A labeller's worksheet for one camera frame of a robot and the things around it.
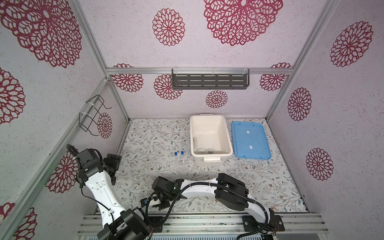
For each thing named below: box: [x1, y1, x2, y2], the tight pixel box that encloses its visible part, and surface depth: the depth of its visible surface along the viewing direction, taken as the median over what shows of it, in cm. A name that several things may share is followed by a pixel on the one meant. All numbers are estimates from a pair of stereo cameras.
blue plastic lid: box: [231, 121, 272, 160], surface depth 109 cm
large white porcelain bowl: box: [197, 147, 207, 154], surface depth 102 cm
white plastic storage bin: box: [190, 114, 233, 166], surface depth 104 cm
